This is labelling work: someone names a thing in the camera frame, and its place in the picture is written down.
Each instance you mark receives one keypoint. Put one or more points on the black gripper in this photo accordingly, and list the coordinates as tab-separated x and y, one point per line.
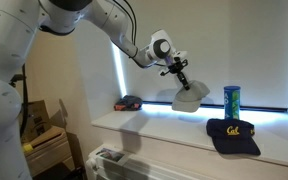
174	67

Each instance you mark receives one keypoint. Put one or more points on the grey baseball cap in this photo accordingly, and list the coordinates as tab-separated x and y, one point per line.
190	98

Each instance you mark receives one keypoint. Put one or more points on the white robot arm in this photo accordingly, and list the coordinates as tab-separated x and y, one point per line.
14	50

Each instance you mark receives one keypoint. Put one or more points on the navy Cal baseball cap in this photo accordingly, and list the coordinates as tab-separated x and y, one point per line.
232	136

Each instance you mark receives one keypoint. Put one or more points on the white window roller blind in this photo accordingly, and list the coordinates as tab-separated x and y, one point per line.
217	46

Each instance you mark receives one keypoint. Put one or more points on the blue tennis ball can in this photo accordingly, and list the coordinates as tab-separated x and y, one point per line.
231	101

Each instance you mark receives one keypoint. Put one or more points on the photo card with white border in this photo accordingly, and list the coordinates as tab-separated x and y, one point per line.
110	154

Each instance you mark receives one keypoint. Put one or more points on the small printed cardboard box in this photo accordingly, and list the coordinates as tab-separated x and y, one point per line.
37	118

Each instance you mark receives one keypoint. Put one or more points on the cream storage box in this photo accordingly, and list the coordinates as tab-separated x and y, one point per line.
49	150

